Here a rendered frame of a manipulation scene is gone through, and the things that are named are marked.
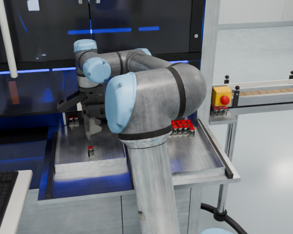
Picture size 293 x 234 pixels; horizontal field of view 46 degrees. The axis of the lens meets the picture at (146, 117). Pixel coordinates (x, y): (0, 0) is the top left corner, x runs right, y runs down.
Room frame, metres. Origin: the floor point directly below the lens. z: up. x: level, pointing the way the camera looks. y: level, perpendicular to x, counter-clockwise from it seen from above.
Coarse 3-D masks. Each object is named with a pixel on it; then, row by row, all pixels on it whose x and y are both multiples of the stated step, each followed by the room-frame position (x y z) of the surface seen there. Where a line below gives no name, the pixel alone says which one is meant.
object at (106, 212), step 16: (32, 192) 1.24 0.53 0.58; (176, 192) 1.35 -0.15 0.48; (32, 208) 1.23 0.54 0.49; (48, 208) 1.25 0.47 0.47; (64, 208) 1.26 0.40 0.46; (80, 208) 1.27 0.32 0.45; (96, 208) 1.28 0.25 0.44; (112, 208) 1.30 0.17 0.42; (128, 208) 1.31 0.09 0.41; (32, 224) 1.23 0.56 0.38; (48, 224) 1.24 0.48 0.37; (64, 224) 1.26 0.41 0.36; (80, 224) 1.27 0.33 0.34; (96, 224) 1.28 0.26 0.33; (112, 224) 1.29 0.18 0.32; (128, 224) 1.31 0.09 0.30
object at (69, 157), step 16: (64, 128) 1.31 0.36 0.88; (80, 128) 1.31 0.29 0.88; (64, 144) 1.19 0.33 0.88; (80, 144) 1.19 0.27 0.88; (96, 144) 1.19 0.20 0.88; (112, 144) 1.19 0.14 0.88; (64, 160) 1.08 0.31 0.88; (80, 160) 1.08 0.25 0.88; (96, 160) 1.03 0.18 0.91; (112, 160) 1.04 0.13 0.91
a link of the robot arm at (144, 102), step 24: (144, 72) 0.67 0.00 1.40; (168, 72) 0.67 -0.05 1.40; (120, 96) 0.60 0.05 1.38; (144, 96) 0.61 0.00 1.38; (168, 96) 0.63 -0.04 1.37; (120, 120) 0.58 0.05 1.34; (144, 120) 0.59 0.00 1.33; (168, 120) 0.62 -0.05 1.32; (144, 144) 0.59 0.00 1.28; (144, 168) 0.57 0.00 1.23; (168, 168) 0.59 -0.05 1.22; (144, 192) 0.56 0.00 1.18; (168, 192) 0.56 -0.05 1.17; (144, 216) 0.54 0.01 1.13; (168, 216) 0.54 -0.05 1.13
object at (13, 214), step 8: (24, 176) 1.08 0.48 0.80; (16, 184) 1.03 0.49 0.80; (24, 184) 1.03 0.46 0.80; (16, 192) 0.99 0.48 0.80; (24, 192) 0.99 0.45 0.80; (16, 200) 0.94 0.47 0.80; (24, 200) 0.96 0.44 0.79; (8, 208) 0.90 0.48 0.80; (16, 208) 0.90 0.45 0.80; (8, 216) 0.87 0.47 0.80; (16, 216) 0.87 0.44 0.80; (8, 224) 0.83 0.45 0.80; (16, 224) 0.84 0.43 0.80; (0, 232) 0.80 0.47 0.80; (8, 232) 0.80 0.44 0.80; (16, 232) 0.82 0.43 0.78
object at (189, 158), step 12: (204, 132) 1.22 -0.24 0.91; (168, 144) 1.18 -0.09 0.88; (180, 144) 1.18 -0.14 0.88; (192, 144) 1.18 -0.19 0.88; (204, 144) 1.18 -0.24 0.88; (180, 156) 1.10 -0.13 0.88; (192, 156) 1.10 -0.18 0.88; (204, 156) 1.10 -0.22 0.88; (216, 156) 1.07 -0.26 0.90; (180, 168) 1.03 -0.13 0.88; (192, 168) 1.03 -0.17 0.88; (204, 168) 1.03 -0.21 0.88; (216, 168) 0.98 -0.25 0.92
